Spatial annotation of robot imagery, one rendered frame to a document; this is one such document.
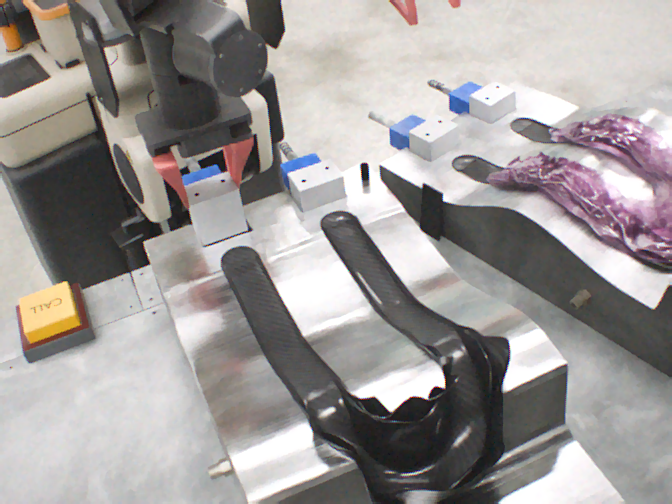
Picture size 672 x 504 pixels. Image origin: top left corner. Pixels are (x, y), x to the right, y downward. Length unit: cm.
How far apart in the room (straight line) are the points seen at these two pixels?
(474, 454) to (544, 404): 7
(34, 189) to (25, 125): 13
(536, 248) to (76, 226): 96
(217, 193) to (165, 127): 9
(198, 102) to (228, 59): 10
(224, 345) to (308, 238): 15
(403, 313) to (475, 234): 19
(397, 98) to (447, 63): 29
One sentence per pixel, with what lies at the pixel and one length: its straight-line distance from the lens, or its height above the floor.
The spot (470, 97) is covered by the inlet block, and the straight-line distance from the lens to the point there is 101.
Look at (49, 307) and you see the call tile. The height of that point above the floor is 84.
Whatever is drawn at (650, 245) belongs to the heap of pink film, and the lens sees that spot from 80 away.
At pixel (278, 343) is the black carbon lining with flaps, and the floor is 88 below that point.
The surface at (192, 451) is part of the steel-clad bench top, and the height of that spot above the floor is 80.
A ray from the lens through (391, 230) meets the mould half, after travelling 80.
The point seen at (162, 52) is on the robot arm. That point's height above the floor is 111.
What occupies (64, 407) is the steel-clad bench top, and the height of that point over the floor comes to 80.
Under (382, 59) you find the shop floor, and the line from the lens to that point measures 297.
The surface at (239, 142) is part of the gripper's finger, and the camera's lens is 75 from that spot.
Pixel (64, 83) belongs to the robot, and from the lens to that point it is 141.
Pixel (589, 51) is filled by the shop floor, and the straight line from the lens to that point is 303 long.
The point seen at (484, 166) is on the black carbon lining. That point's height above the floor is 85.
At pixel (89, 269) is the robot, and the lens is 159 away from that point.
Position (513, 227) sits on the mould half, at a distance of 82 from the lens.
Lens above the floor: 140
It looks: 42 degrees down
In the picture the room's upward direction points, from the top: 8 degrees counter-clockwise
